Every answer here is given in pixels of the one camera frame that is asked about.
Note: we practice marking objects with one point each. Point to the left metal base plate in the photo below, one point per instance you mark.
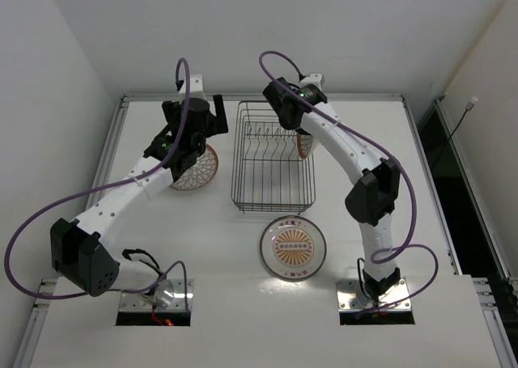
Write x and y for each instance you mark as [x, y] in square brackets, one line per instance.
[171, 296]

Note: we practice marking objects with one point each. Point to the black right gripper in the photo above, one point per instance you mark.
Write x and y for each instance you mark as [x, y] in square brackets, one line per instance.
[277, 101]

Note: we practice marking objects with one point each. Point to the black wall cable white plug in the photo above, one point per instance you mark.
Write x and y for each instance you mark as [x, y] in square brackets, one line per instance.
[468, 108]

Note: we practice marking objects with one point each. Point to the metal wire dish rack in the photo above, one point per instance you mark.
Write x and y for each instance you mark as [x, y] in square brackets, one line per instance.
[268, 175]

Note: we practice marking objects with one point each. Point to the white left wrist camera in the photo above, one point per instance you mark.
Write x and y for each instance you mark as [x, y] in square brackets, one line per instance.
[196, 88]

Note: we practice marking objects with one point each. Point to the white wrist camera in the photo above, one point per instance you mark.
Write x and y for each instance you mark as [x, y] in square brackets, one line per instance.
[196, 88]
[315, 79]

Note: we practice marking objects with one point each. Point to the floral plate orange rim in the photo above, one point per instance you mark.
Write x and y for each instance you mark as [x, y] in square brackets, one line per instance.
[201, 173]
[304, 144]

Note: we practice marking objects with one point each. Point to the sunburst plate with glass rim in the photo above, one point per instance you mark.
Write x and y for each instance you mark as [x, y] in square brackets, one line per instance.
[292, 248]

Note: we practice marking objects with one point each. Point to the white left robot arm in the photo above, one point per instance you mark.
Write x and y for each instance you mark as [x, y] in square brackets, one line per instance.
[81, 248]

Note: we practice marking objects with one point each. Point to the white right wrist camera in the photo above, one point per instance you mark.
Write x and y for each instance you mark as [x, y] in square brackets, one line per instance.
[315, 79]

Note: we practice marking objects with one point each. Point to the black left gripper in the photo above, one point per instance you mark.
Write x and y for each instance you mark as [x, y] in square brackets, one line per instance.
[216, 122]

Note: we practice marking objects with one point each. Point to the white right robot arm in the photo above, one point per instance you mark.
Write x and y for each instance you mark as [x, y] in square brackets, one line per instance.
[375, 179]

